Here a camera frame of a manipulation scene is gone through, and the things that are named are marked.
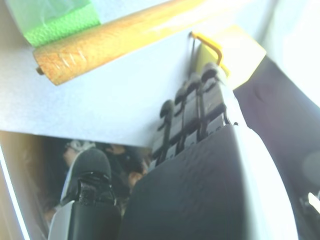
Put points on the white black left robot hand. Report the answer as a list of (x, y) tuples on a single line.
[(190, 190)]

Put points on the round wooden rod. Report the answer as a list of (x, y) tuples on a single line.
[(105, 47)]

